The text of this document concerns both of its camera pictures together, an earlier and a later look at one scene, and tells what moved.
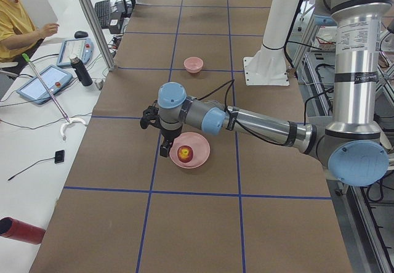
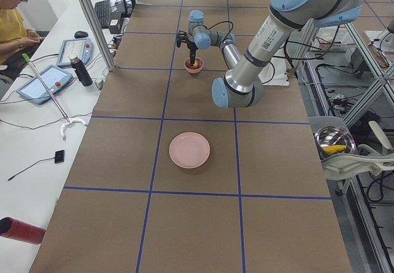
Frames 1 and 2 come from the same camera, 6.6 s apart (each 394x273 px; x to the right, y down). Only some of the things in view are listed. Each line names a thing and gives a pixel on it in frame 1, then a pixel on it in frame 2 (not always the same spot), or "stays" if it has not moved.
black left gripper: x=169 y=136 -> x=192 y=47
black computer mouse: x=80 y=34 stays
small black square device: x=59 y=156 stays
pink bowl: x=193 y=65 stays
